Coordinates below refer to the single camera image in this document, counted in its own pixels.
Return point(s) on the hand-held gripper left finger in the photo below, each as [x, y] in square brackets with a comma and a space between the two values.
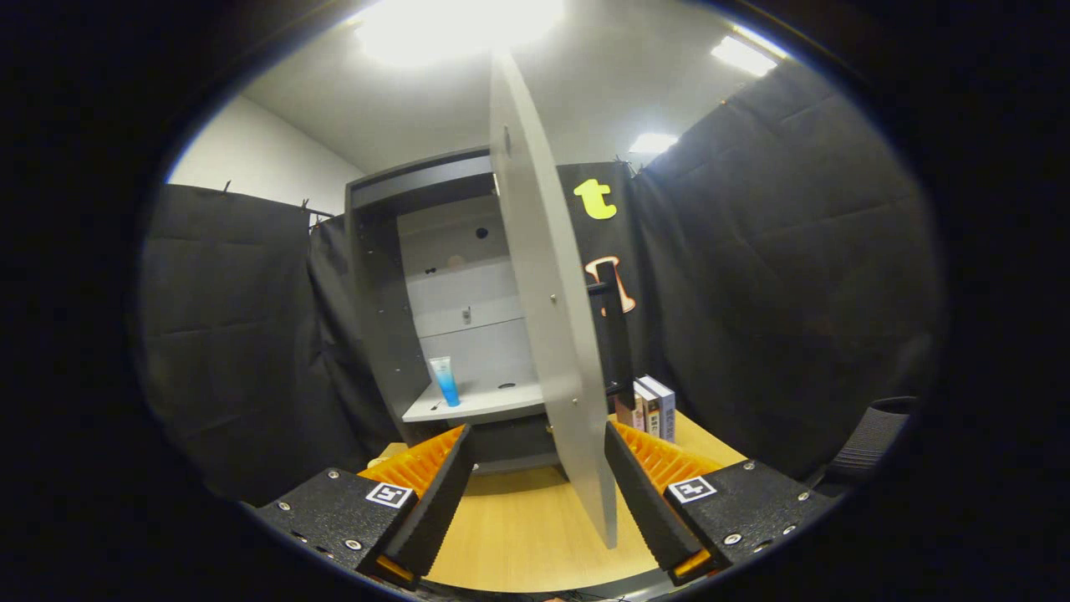
[439, 510]

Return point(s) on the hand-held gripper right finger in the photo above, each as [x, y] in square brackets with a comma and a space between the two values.
[644, 510]

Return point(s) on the white blue cosmetic tube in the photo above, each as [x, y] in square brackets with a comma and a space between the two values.
[445, 385]

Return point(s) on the beige cabinet door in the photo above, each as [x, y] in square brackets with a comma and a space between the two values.
[543, 293]

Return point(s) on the white spine book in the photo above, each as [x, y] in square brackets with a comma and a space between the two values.
[650, 414]

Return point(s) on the red book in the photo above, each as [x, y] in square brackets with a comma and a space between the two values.
[625, 411]

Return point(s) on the blue grey book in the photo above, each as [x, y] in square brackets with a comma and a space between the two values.
[667, 410]

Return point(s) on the white cabinet shelf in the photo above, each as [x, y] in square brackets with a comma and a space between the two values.
[485, 404]

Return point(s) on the dark grey cabinet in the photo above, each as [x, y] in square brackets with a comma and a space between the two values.
[376, 293]

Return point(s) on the black backdrop cloth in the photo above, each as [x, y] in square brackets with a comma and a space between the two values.
[794, 251]

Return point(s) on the small ceiling light panel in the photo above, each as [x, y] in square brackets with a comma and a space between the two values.
[654, 143]

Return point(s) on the double strip ceiling light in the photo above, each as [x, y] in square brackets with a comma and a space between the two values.
[744, 54]

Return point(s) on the large ceiling light panel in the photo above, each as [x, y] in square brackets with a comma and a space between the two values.
[460, 29]

